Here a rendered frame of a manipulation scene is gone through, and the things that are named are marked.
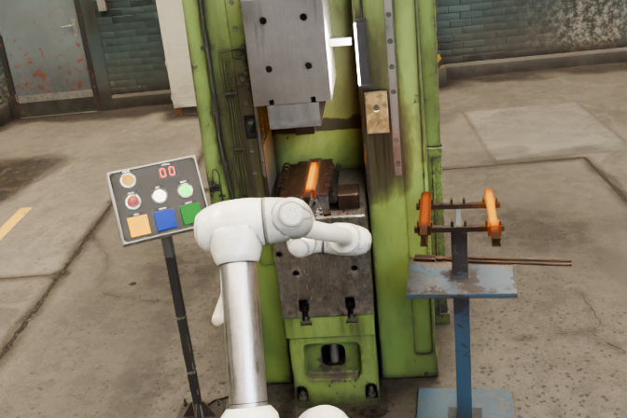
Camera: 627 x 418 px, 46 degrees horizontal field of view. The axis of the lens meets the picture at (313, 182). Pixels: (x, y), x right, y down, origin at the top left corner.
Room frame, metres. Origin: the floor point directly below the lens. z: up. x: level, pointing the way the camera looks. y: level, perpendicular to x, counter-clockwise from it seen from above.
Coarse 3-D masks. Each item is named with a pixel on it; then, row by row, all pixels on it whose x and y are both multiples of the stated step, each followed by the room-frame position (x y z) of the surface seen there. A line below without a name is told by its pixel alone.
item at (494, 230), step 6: (486, 192) 2.64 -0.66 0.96; (492, 192) 2.63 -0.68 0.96; (486, 198) 2.58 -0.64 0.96; (492, 198) 2.58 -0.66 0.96; (486, 204) 2.54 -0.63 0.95; (492, 204) 2.52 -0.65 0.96; (492, 210) 2.47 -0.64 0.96; (492, 216) 2.41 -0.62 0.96; (492, 222) 2.36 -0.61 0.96; (492, 228) 2.31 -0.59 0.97; (498, 228) 2.30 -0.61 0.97; (492, 234) 2.26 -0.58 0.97; (498, 234) 2.25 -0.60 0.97; (492, 240) 2.26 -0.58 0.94; (498, 240) 2.22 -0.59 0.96
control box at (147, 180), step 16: (176, 160) 2.73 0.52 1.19; (192, 160) 2.75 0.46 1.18; (112, 176) 2.65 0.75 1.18; (144, 176) 2.67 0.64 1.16; (160, 176) 2.68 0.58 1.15; (176, 176) 2.70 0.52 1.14; (192, 176) 2.71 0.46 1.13; (112, 192) 2.62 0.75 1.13; (128, 192) 2.63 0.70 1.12; (144, 192) 2.64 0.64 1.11; (176, 192) 2.67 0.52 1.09; (192, 192) 2.68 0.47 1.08; (128, 208) 2.60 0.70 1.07; (144, 208) 2.61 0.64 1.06; (160, 208) 2.62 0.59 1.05; (176, 208) 2.63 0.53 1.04; (192, 224) 2.61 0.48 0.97; (128, 240) 2.53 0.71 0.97; (144, 240) 2.55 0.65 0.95
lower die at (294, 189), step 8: (320, 160) 3.12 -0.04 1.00; (328, 160) 3.13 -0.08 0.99; (296, 168) 3.11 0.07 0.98; (304, 168) 3.07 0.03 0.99; (320, 168) 3.04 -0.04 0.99; (328, 168) 3.03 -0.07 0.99; (288, 176) 3.01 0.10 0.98; (296, 176) 2.97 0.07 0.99; (304, 176) 2.96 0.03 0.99; (320, 176) 2.93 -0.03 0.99; (288, 184) 2.92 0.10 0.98; (296, 184) 2.88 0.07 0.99; (304, 184) 2.84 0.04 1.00; (320, 184) 2.85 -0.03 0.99; (328, 184) 2.84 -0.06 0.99; (288, 192) 2.82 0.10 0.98; (296, 192) 2.78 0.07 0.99; (320, 192) 2.75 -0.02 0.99; (328, 192) 2.78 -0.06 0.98; (320, 200) 2.74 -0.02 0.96; (328, 200) 2.75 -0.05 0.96; (328, 208) 2.74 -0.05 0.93
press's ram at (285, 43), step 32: (256, 0) 2.76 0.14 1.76; (288, 0) 2.74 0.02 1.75; (320, 0) 2.73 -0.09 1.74; (256, 32) 2.76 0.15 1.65; (288, 32) 2.75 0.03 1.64; (320, 32) 2.73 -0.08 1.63; (256, 64) 2.76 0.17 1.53; (288, 64) 2.75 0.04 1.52; (320, 64) 2.73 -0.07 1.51; (256, 96) 2.76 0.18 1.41; (288, 96) 2.75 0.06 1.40; (320, 96) 2.74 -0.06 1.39
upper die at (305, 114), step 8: (272, 104) 2.76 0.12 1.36; (280, 104) 2.75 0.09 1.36; (288, 104) 2.75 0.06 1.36; (296, 104) 2.75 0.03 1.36; (304, 104) 2.74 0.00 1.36; (312, 104) 2.74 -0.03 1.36; (320, 104) 2.80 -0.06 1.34; (272, 112) 2.75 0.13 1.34; (280, 112) 2.75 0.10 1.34; (288, 112) 2.75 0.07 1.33; (296, 112) 2.75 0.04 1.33; (304, 112) 2.74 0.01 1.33; (312, 112) 2.74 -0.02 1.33; (320, 112) 2.76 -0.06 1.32; (272, 120) 2.76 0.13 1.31; (280, 120) 2.75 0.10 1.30; (288, 120) 2.75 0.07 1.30; (296, 120) 2.75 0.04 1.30; (304, 120) 2.74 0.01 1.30; (312, 120) 2.74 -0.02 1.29; (320, 120) 2.74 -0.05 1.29; (272, 128) 2.76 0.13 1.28; (280, 128) 2.75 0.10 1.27; (288, 128) 2.75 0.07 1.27
